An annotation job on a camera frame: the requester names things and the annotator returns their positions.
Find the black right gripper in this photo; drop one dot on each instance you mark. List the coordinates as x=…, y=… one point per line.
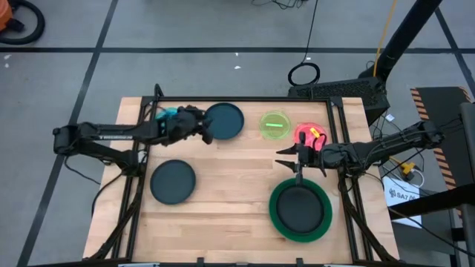
x=313, y=157

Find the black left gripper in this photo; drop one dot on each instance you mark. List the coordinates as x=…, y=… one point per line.
x=185, y=124

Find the small clear blue plate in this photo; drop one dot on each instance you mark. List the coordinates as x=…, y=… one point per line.
x=168, y=112

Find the small clear green plate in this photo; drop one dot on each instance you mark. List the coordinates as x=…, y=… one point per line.
x=275, y=131

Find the dark slate plastic plate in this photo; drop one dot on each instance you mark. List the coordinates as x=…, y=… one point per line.
x=226, y=121
x=173, y=182

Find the black plastic plate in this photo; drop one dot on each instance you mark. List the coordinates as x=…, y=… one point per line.
x=300, y=209

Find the large green plastic plate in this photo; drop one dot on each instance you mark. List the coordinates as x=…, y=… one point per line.
x=272, y=211

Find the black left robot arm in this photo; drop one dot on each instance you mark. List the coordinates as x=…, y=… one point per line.
x=111, y=131

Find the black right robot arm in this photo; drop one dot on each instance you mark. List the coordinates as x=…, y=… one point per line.
x=389, y=144

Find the small clear red plate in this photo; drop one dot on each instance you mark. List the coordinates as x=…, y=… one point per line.
x=301, y=128

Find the small white tag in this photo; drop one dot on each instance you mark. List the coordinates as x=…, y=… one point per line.
x=389, y=117

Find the yellow plug connector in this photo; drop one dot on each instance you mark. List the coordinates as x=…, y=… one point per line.
x=407, y=167

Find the white printed paper sheet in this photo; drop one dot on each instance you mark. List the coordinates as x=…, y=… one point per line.
x=402, y=202

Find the black metal beam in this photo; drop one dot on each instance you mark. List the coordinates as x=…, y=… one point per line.
x=438, y=200

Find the dark cabinet with striped edge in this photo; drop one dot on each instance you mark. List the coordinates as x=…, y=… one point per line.
x=441, y=107

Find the black slanted pole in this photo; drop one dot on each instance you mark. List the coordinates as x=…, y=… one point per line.
x=404, y=33

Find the orange vacuum cleaner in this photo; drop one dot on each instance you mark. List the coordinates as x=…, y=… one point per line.
x=4, y=15

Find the black metal table frame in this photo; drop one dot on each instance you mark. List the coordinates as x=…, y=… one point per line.
x=241, y=99

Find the grey metal post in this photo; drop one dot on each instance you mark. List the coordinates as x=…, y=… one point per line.
x=468, y=148

